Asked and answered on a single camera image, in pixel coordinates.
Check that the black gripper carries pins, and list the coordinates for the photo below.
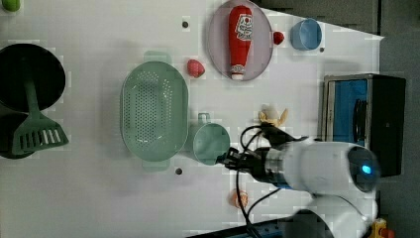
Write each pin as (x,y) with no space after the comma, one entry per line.
(251,162)

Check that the peeled banana toy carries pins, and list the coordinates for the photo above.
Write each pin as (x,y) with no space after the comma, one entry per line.
(270,115)

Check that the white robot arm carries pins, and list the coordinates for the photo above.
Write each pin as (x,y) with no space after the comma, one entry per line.
(341,178)

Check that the green mug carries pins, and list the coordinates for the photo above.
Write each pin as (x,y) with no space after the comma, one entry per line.
(206,140)

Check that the orange slice toy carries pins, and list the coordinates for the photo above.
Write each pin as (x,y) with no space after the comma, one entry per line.
(239,198)

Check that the green perforated colander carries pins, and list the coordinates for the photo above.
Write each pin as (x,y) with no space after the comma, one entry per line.
(154,111)

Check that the pink strawberry toy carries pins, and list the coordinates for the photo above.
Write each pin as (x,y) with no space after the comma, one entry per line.
(195,68)

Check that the grey round plate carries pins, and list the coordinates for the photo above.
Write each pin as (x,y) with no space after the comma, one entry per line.
(218,40)

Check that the red strawberry toy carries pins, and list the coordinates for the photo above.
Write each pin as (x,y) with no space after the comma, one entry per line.
(278,38)

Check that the red ketchup bottle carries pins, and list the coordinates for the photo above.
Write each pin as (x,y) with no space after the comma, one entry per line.
(240,39)

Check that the blue bowl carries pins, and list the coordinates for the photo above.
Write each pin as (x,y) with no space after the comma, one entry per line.
(306,35)

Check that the black toaster oven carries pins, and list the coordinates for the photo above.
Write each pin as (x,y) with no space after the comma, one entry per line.
(368,110)

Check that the green slotted spatula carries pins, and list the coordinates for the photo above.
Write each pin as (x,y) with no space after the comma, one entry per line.
(37,132)

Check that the green marker bottle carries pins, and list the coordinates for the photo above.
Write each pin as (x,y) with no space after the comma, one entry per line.
(11,5)

